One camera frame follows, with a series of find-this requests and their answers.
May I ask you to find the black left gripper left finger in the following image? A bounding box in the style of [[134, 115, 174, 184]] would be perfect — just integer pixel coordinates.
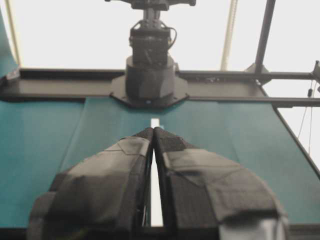
[[26, 128, 153, 240]]

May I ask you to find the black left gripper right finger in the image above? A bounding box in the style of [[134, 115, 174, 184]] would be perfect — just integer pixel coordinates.
[[153, 127, 289, 240]]

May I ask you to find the teal table mat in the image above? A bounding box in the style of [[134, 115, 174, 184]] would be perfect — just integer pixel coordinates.
[[0, 98, 320, 228]]

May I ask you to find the black metal frame rail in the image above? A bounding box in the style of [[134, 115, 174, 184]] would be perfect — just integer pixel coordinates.
[[0, 66, 320, 108]]

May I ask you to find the cream window frame bar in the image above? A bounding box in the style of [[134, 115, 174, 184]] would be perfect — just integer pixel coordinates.
[[220, 0, 238, 71]]

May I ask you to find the black upright frame post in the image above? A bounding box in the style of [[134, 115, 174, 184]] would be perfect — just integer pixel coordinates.
[[246, 0, 276, 75]]

